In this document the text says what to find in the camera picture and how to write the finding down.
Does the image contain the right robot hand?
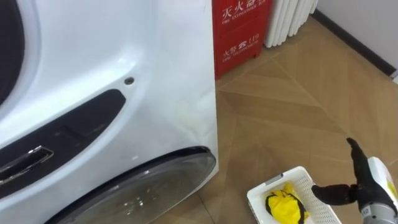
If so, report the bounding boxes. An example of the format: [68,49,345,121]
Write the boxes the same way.
[311,137,398,216]

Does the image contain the white plastic laundry basket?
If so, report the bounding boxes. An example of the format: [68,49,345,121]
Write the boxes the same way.
[246,166,343,224]

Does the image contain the yellow and black garment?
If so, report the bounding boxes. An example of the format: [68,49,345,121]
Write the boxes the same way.
[264,182,310,224]

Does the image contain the white radiator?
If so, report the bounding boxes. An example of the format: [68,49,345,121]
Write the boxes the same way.
[264,0,320,49]

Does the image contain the red fire extinguisher box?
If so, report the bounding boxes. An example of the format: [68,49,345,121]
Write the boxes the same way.
[211,0,274,82]

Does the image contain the white stacked washing machines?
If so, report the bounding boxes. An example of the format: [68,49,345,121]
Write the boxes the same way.
[0,0,220,224]

